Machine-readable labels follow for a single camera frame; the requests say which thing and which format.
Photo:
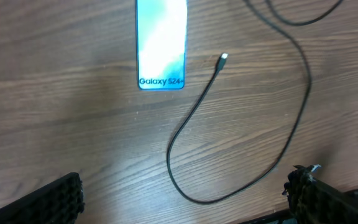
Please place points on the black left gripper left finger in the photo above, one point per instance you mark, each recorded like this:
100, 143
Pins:
60, 201

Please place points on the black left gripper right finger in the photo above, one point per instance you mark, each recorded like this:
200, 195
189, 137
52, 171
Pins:
300, 180

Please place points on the Samsung Galaxy smartphone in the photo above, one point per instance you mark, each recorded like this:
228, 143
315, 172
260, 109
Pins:
161, 35

